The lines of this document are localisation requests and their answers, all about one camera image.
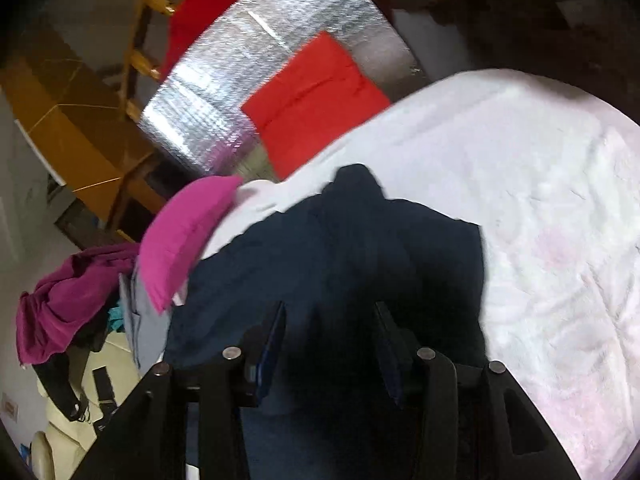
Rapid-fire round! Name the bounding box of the silver foil mat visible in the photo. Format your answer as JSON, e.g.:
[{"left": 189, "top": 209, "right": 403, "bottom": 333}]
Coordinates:
[{"left": 137, "top": 0, "right": 426, "bottom": 181}]

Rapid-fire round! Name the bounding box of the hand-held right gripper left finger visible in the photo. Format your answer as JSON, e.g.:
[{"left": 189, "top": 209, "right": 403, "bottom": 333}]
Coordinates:
[{"left": 82, "top": 301, "right": 288, "bottom": 480}]

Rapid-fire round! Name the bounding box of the wall socket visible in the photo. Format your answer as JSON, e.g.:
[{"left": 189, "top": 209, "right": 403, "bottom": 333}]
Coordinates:
[{"left": 0, "top": 392, "right": 21, "bottom": 423}]

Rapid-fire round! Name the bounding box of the yellow wooden ladder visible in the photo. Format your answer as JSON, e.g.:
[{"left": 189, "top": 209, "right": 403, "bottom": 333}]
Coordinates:
[{"left": 120, "top": 0, "right": 178, "bottom": 121}]

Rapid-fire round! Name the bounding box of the black strap bag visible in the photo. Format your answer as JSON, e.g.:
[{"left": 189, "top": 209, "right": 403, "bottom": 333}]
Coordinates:
[{"left": 35, "top": 335, "right": 118, "bottom": 426}]

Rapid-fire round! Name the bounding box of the pink folded cloth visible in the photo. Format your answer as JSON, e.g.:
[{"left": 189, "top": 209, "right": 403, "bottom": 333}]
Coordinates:
[{"left": 137, "top": 175, "right": 244, "bottom": 313}]

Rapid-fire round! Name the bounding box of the white fleece blanket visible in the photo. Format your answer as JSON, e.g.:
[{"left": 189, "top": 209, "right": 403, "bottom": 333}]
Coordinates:
[{"left": 200, "top": 67, "right": 640, "bottom": 480}]

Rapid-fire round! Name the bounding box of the yellow wooden board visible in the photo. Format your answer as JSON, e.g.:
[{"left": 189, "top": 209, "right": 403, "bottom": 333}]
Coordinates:
[{"left": 0, "top": 27, "right": 156, "bottom": 241}]

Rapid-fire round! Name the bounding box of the red folded cloth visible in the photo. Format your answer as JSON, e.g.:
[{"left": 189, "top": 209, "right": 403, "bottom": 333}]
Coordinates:
[{"left": 241, "top": 30, "right": 392, "bottom": 181}]

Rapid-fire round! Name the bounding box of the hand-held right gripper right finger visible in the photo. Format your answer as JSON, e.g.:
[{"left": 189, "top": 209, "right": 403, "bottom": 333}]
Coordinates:
[{"left": 374, "top": 301, "right": 583, "bottom": 480}]

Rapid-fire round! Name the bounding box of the navy blue hooded jacket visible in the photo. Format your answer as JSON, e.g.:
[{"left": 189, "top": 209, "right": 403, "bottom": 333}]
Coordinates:
[{"left": 162, "top": 164, "right": 491, "bottom": 480}]

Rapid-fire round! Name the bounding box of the magenta cloth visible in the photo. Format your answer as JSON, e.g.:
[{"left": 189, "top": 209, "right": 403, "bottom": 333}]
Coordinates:
[{"left": 15, "top": 242, "right": 143, "bottom": 368}]

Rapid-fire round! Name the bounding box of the grey cloth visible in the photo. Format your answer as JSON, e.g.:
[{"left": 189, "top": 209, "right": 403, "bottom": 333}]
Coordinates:
[{"left": 117, "top": 265, "right": 173, "bottom": 371}]

